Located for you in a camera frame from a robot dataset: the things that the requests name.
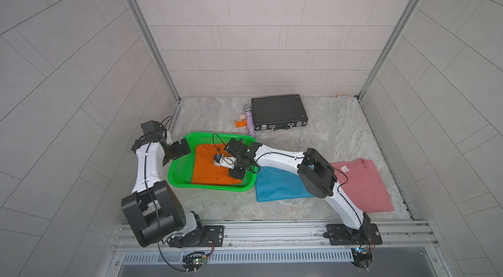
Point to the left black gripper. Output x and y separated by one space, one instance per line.
181 149

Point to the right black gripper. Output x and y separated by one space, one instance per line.
238 177

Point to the green plastic basket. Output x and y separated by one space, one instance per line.
180 173

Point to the orange t-shirt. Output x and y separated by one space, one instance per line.
206 172

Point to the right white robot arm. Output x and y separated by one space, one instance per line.
317 175

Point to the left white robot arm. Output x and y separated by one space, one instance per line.
153 211

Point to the blue folded t-shirt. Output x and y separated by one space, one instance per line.
273 184

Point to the pink folded t-shirt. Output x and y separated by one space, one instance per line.
362 183

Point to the small orange object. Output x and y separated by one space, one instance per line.
240 123

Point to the purple patterned bottle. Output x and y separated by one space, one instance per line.
249 120

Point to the black hard case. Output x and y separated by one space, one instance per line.
282 112

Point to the left green circuit board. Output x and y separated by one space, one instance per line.
194 261

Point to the green circuit board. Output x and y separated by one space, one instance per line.
194 261
362 258

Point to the right green circuit board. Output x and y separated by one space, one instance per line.
362 258

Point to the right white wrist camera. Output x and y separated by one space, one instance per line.
222 161

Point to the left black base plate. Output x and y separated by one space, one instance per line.
214 234

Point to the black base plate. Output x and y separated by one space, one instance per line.
338 234
214 234

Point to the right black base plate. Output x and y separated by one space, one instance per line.
338 234

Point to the aluminium mounting rail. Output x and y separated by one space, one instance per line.
308 234

